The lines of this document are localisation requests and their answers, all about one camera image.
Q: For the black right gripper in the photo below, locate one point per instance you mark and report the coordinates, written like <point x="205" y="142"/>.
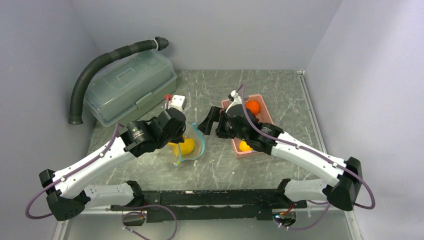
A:
<point x="216" y="114"/>

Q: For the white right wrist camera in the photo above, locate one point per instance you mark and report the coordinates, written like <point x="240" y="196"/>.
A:
<point x="234" y="99"/>

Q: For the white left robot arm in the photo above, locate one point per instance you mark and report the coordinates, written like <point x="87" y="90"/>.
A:
<point x="71" y="190"/>

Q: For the yellow fruit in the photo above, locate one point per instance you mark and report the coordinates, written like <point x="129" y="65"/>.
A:
<point x="175" y="142"/>

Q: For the translucent green storage box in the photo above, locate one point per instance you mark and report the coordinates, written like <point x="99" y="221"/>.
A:
<point x="122" y="93"/>

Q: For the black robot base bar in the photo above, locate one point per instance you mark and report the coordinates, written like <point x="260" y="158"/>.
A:
<point x="259" y="204"/>

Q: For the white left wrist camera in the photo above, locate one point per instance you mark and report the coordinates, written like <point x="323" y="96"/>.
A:
<point x="175" y="101"/>

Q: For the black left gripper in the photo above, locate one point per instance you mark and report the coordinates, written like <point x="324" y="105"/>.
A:
<point x="179" y="138"/>

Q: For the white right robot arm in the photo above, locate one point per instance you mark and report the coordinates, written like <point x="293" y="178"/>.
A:
<point x="338" y="179"/>

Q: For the pink plastic basket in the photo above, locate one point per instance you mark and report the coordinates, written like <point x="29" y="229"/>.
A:
<point x="263" y="117"/>

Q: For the clear zip top bag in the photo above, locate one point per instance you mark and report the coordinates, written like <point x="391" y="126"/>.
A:
<point x="190" y="132"/>

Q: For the orange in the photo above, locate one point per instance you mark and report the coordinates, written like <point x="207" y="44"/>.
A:
<point x="253" y="106"/>

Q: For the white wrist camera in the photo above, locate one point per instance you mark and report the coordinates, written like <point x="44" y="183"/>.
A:
<point x="175" y="101"/>
<point x="234" y="99"/>

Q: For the yellow mango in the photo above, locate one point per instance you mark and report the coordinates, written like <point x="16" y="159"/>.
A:
<point x="184" y="148"/>

